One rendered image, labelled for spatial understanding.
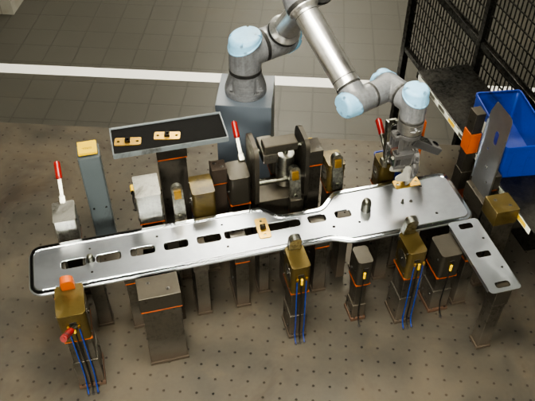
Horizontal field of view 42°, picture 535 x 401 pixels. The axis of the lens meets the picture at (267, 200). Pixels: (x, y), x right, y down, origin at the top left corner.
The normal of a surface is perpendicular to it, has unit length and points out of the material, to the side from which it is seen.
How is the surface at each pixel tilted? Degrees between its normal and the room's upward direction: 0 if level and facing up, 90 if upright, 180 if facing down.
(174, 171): 90
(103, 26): 0
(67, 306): 0
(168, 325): 90
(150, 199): 90
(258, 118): 90
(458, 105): 0
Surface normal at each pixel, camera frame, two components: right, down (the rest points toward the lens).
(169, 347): 0.25, 0.68
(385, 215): 0.00, -0.71
